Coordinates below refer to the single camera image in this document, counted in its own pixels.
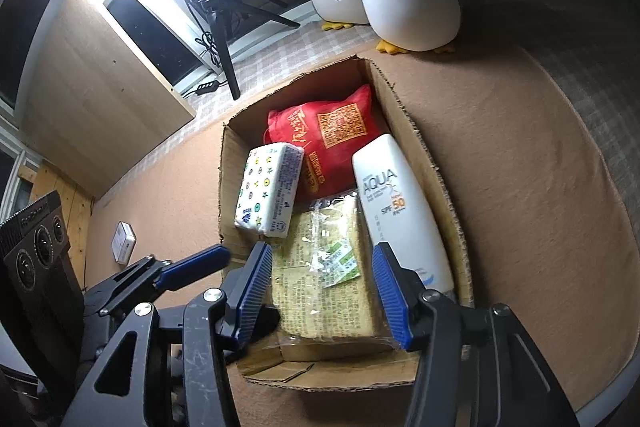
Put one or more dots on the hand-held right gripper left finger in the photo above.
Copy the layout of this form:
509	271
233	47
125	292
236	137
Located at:
252	302

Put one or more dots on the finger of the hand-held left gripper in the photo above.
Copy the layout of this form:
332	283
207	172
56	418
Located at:
195	264
267	324

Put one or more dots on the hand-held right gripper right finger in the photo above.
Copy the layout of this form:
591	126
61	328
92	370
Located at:
392	302

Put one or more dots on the cardboard box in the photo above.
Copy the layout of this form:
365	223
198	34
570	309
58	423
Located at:
300	369

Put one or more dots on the white sunscreen bottle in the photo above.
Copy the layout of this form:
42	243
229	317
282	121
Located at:
400	227

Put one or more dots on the white dotted tissue pack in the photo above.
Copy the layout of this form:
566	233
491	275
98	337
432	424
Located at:
265	192

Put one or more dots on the red cloth pouch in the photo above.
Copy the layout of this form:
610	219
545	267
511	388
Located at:
330	142

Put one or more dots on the yellow plastic-wrapped packet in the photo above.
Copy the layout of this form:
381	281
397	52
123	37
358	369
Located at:
310	287

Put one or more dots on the small white box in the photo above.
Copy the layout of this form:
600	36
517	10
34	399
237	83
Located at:
122	244

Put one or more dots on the wooden plank panel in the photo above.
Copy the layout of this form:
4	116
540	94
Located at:
77	217

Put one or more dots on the black power strip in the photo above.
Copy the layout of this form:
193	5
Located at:
205	88

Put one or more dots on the light wooden cabinet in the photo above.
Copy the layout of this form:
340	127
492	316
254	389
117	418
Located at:
100	107

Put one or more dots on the black tripod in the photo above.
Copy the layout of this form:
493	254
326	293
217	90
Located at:
227	57

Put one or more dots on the white framed dark panel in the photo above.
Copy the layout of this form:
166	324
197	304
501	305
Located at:
145	32

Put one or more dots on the white window frame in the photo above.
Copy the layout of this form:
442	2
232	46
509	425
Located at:
15	147

